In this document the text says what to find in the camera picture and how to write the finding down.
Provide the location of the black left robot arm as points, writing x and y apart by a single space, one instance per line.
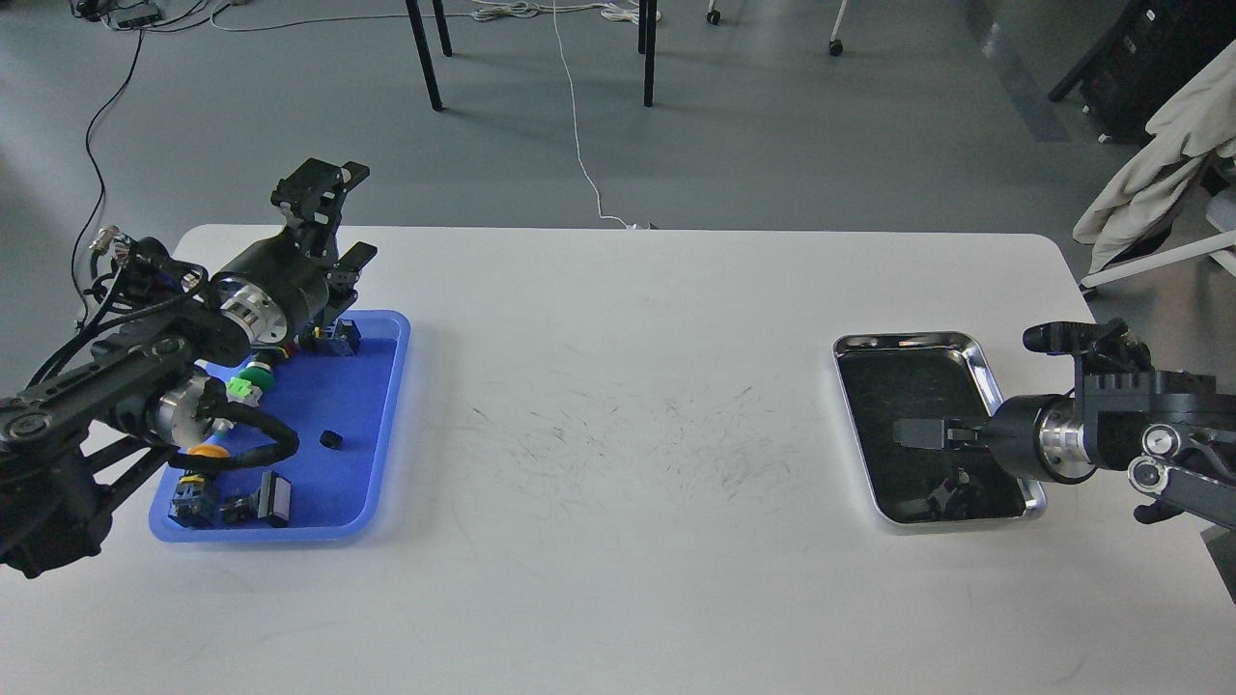
129 393

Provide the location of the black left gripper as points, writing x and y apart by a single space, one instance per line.
279 287

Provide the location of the red push button switch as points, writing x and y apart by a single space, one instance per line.
339 339

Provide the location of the yellow push button switch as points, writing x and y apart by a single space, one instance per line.
197 500

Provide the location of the power strip on floor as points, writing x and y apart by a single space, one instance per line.
139 14

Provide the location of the black table leg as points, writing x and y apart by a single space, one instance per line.
646 22
422 46

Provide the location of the blue plastic tray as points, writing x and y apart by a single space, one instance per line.
335 494

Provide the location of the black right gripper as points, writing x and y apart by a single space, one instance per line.
1038 437

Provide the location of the black table leg left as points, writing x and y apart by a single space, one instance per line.
422 46

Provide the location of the green push button switch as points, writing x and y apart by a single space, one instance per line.
251 383

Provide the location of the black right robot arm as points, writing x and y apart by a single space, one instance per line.
1171 433

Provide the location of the beige cloth on chair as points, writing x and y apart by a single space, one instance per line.
1197 122

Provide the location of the shiny metal tray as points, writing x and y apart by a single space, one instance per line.
939 374

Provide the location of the black square push button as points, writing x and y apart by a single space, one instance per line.
270 503

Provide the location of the black table leg right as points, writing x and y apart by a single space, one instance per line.
646 22

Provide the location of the black cabinet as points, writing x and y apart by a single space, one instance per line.
1150 51

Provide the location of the small black gear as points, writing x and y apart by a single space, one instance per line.
331 440

